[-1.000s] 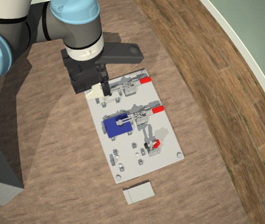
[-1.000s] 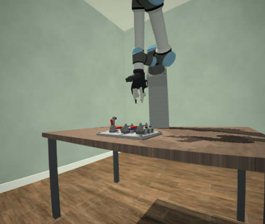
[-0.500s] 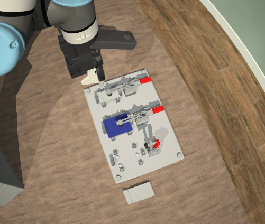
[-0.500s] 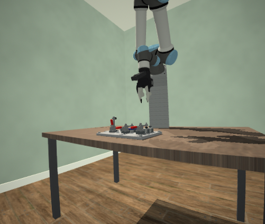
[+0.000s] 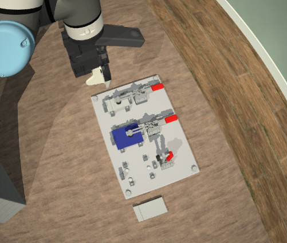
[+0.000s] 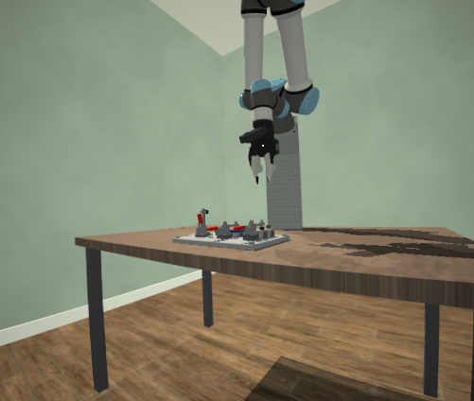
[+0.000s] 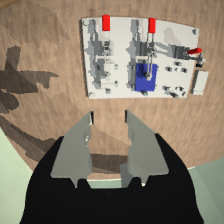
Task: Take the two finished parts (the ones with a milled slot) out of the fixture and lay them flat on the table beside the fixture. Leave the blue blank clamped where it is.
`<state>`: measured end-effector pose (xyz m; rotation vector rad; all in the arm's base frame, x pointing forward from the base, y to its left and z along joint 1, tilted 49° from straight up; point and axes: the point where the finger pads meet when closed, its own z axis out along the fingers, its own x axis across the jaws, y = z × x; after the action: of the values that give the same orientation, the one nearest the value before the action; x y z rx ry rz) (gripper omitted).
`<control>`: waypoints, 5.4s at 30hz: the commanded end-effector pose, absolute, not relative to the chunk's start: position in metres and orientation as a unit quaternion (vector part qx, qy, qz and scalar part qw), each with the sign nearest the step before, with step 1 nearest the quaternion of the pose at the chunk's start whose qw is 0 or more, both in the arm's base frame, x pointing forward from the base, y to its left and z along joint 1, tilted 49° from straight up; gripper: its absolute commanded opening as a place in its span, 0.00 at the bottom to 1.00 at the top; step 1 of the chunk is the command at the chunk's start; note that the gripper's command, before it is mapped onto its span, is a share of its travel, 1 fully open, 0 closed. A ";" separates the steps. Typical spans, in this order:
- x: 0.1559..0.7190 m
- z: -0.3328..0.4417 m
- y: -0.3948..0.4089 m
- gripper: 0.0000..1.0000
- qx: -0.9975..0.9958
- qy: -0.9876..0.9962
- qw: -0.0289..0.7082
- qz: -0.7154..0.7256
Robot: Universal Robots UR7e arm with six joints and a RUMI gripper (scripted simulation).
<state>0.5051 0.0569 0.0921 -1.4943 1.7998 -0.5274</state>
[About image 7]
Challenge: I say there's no blue flat plate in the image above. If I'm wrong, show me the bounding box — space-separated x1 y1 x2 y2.
134 63 158 91

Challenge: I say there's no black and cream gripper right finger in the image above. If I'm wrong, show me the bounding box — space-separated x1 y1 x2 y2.
125 109 204 224

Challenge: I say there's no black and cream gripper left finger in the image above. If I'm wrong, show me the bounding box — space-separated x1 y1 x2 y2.
19 111 94 224

